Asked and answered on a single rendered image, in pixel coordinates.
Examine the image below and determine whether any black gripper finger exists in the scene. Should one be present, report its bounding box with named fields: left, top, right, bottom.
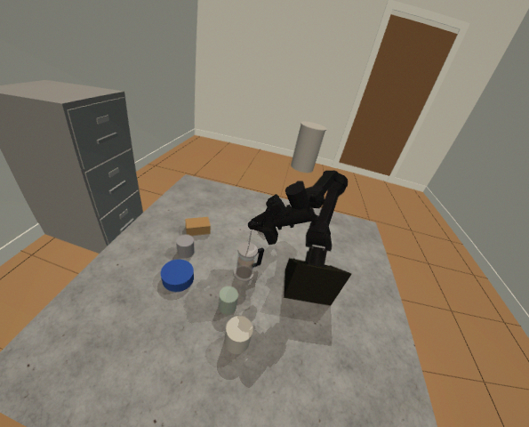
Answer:
left=249, top=217, right=267, bottom=233
left=251, top=207, right=271, bottom=222

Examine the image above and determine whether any glass coffee press with plunger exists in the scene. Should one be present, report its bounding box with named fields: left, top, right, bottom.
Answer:
left=234, top=221, right=264, bottom=282

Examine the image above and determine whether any grey cylinder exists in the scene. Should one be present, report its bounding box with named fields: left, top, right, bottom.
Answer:
left=176, top=235, right=194, bottom=258
left=224, top=316, right=253, bottom=354

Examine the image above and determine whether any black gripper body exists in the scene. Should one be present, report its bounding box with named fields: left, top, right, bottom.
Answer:
left=262, top=205, right=296, bottom=245

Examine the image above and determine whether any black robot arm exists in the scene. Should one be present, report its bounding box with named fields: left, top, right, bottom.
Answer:
left=266, top=171, right=348, bottom=268

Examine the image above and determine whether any tan rectangular block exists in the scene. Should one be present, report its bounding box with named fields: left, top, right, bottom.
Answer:
left=186, top=217, right=211, bottom=236

